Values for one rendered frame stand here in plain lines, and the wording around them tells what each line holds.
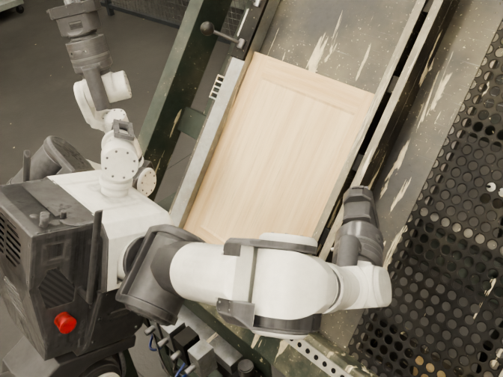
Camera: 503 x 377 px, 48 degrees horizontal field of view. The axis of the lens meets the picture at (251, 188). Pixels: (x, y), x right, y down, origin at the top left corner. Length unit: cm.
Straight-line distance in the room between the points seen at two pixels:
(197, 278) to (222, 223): 77
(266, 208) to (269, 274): 76
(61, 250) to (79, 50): 51
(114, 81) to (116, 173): 35
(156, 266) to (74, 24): 64
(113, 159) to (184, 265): 29
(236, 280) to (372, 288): 25
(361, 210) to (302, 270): 36
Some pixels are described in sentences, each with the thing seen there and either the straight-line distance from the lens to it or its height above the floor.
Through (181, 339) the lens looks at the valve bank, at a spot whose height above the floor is 77.
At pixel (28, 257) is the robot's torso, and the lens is 98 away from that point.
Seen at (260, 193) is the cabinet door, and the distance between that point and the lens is 149.
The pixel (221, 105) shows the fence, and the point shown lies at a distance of 160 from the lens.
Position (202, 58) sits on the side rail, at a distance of 181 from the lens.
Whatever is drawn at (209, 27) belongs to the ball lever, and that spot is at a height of 142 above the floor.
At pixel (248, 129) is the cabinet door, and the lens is 155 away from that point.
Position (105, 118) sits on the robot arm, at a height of 132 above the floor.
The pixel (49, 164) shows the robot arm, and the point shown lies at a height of 135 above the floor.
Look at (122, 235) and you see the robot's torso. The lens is 101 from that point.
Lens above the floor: 199
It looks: 38 degrees down
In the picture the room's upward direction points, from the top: 7 degrees counter-clockwise
